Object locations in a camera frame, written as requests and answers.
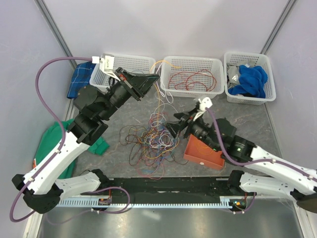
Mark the grey sock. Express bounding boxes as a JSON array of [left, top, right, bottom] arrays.
[[226, 61, 256, 91]]

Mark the left white plastic basket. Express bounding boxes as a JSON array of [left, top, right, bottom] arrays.
[[90, 55, 155, 96]]

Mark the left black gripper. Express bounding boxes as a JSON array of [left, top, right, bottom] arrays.
[[99, 67, 160, 120]]

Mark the red wire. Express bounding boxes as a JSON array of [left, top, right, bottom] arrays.
[[167, 69, 218, 92]]

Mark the blue plaid cloth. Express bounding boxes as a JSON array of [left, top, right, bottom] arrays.
[[66, 61, 96, 99]]

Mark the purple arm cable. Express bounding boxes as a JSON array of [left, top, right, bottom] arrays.
[[207, 109, 317, 179], [9, 57, 93, 223]]

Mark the middle white plastic basket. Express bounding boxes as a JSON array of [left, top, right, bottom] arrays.
[[160, 56, 224, 99]]

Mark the right white plastic basket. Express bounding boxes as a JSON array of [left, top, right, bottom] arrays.
[[223, 52, 276, 105]]

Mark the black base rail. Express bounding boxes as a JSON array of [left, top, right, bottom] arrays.
[[81, 169, 256, 204]]

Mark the yellow wire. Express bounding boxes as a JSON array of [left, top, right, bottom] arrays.
[[151, 60, 183, 100], [194, 141, 218, 156]]

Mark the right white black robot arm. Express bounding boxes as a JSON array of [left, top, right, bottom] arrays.
[[165, 103, 317, 213]]

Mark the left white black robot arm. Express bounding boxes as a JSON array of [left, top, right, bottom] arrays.
[[12, 67, 159, 214]]

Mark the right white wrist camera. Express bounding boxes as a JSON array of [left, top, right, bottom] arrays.
[[193, 97, 213, 121]]

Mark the multicoloured wire pile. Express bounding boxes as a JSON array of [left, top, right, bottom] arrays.
[[118, 99, 189, 179]]

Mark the green garment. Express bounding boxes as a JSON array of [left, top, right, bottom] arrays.
[[33, 122, 109, 179]]

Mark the white plastic basket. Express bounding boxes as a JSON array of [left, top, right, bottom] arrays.
[[223, 52, 276, 105], [160, 56, 224, 99], [90, 55, 155, 96]]

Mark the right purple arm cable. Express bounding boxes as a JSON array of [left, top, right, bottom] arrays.
[[207, 109, 317, 179]]

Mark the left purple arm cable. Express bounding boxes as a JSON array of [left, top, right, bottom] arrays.
[[9, 57, 93, 223]]

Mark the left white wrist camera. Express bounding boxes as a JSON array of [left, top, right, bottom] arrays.
[[92, 54, 117, 78]]

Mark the orange plastic tray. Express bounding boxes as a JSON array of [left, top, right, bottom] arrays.
[[183, 135, 225, 170]]

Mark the blue fleece cloth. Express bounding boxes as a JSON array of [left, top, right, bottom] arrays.
[[228, 65, 268, 99]]

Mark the light blue slotted cable duct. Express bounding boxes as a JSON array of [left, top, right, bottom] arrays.
[[57, 193, 246, 209]]

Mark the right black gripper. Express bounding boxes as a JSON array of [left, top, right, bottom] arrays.
[[161, 107, 219, 151]]

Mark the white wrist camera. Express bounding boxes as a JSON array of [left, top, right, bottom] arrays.
[[92, 54, 117, 78], [193, 97, 213, 121]]

